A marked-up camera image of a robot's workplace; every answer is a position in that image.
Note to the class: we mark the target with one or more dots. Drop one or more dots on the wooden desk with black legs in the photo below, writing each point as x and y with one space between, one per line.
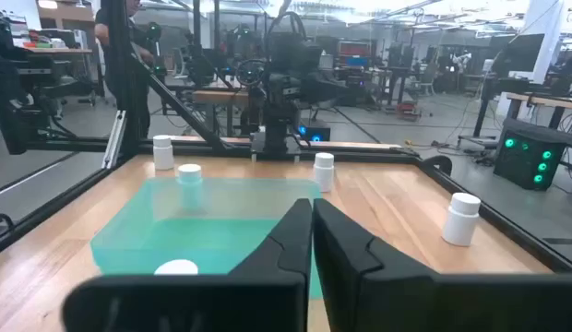
544 99

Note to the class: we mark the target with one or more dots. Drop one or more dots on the silver aluminium extrusion bar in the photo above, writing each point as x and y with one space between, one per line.
114 138

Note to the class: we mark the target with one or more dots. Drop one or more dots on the brown wooden cabinet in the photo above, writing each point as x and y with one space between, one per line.
64 14

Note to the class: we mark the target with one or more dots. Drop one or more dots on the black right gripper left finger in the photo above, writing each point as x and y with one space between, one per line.
221 304

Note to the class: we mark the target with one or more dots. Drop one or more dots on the black computer with green lights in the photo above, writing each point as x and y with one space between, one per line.
521 166

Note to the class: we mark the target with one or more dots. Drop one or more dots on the person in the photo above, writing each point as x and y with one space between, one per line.
100 32

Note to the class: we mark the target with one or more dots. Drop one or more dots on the black computer monitor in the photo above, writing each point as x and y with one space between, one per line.
521 53

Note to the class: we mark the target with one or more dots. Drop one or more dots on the translucent green plastic basket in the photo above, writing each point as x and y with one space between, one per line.
198 230

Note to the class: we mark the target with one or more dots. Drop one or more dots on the black computer with blue lights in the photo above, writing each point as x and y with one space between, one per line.
313 131

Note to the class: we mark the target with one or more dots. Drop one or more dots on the black workstation equipment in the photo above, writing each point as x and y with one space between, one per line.
14 92

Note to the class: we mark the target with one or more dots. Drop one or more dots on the white pill bottle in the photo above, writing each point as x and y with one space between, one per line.
324 173
460 226
163 154
189 174
176 268

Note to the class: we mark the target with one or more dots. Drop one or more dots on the black office chair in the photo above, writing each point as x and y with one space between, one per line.
69 85

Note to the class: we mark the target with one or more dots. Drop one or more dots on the red tool cabinet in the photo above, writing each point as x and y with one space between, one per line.
354 47

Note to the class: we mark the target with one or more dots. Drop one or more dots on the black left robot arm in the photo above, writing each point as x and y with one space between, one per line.
276 124

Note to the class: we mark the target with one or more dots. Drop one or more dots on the wooden workbench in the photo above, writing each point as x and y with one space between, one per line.
219 97

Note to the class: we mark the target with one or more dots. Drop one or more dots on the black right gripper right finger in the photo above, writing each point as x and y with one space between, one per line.
406 304

